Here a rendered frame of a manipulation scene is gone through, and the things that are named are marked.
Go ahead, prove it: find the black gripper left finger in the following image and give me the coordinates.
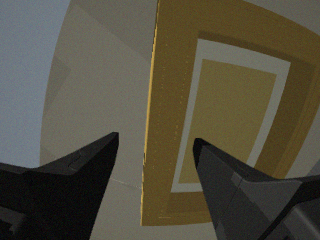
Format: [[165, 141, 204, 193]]
[[0, 132, 119, 240]]

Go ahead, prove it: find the gold picture frame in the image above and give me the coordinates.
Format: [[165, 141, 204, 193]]
[[140, 0, 320, 227]]

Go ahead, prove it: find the beige flat rectangular board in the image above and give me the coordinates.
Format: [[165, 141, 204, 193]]
[[39, 0, 320, 240]]

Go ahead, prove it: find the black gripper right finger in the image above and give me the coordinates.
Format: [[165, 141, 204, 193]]
[[192, 137, 320, 240]]

